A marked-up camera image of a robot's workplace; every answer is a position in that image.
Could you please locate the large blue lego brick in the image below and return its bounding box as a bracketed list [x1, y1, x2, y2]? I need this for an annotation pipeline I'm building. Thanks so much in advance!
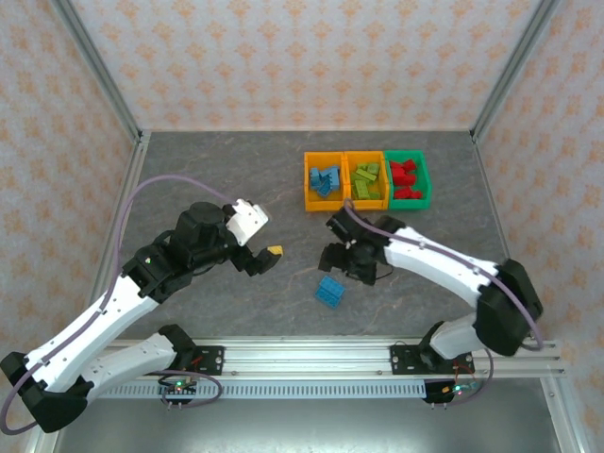
[313, 276, 347, 311]

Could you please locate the orange plastic bin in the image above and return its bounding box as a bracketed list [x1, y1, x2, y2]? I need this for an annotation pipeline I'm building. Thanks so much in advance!
[303, 150, 348, 213]
[344, 150, 391, 211]

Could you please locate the green plastic bin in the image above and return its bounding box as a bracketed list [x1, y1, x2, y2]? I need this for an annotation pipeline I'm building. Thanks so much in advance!
[382, 149, 433, 211]

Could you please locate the small circuit board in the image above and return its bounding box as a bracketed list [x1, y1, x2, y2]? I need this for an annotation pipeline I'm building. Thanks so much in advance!
[158, 377, 197, 395]
[438, 380, 478, 396]

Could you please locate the grey metal sheet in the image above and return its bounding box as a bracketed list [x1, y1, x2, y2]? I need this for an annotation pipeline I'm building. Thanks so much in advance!
[54, 398, 570, 453]

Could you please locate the aluminium table side rail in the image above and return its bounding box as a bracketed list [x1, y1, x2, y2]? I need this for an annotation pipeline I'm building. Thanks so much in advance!
[92, 131, 151, 294]
[471, 134, 512, 260]

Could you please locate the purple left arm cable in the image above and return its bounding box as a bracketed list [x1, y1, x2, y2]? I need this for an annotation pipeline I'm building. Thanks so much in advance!
[0, 174, 238, 435]

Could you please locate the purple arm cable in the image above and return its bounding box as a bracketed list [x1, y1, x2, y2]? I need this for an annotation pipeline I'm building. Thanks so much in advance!
[343, 198, 545, 353]
[0, 174, 238, 435]

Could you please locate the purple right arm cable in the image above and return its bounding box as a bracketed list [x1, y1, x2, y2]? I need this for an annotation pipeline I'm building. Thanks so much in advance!
[343, 198, 545, 353]

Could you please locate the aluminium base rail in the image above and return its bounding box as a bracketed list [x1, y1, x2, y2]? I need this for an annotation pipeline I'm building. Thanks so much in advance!
[106, 336, 565, 378]

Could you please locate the slotted grey cable duct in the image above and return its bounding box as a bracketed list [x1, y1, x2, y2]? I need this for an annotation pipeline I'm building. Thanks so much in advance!
[93, 379, 429, 400]

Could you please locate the thin purple board cable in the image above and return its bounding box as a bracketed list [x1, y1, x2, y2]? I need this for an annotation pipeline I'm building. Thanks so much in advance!
[431, 342, 495, 410]
[159, 367, 223, 410]

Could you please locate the aluminium frame post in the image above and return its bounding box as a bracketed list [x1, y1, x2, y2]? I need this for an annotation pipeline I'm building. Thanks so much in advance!
[471, 0, 565, 143]
[50, 0, 143, 143]

